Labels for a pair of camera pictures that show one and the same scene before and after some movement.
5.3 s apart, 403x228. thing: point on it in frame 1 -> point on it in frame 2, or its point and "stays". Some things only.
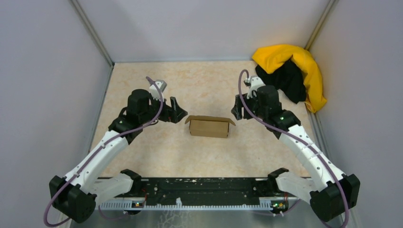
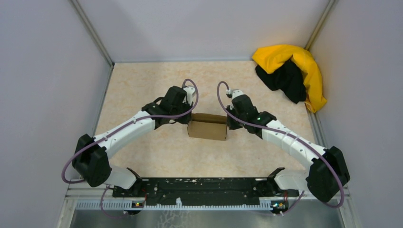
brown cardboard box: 209,126 stays
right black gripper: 237,110 -> 231,126
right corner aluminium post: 321,23 stays
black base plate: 197,192 stays
